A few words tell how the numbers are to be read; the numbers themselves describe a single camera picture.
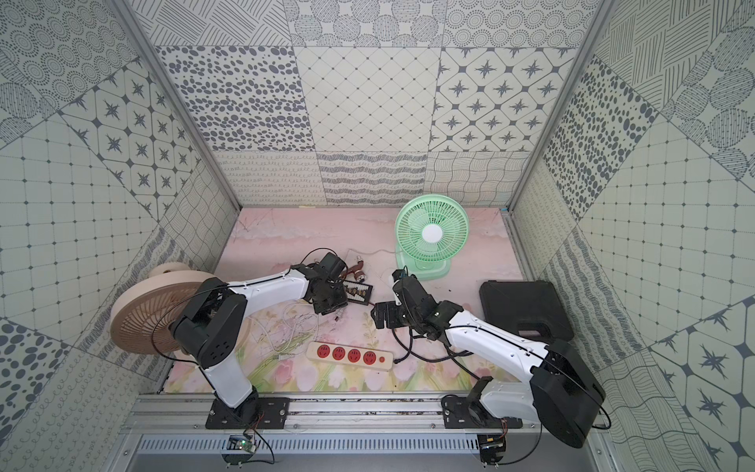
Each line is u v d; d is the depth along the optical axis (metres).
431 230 0.83
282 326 0.89
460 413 0.73
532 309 0.87
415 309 0.62
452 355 0.84
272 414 0.73
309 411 0.76
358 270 0.99
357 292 0.95
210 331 0.47
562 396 0.40
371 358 0.81
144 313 0.61
